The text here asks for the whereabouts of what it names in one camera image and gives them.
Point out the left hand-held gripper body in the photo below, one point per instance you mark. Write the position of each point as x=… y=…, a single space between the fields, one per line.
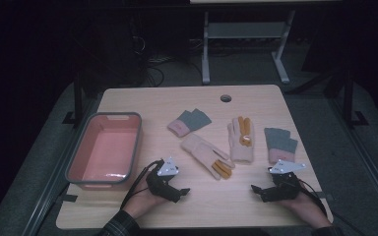
x=160 y=182

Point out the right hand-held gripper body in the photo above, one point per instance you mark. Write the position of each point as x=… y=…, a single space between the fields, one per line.
x=285 y=183

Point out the beige glove with orange fingers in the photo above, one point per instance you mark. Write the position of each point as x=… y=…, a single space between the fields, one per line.
x=239 y=147
x=203 y=153

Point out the pink plastic bin grey rim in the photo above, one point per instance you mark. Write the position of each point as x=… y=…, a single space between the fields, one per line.
x=106 y=150

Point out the person's left hand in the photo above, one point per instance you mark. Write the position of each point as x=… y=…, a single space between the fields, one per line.
x=144 y=200

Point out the person's right hand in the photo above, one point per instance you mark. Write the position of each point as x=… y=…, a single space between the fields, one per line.
x=303 y=206

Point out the grey tape strip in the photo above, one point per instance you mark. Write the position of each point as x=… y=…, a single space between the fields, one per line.
x=69 y=198
x=326 y=196

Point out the grey and pink fingerless glove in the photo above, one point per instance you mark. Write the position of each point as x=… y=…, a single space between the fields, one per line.
x=190 y=122
x=280 y=141

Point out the grey metal stand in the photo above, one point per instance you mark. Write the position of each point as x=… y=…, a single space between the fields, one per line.
x=242 y=31

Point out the aluminium frame rail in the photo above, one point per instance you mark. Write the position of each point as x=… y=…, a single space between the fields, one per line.
x=50 y=183
x=367 y=164

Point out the black metal post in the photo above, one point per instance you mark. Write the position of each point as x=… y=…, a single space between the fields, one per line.
x=77 y=98
x=348 y=95

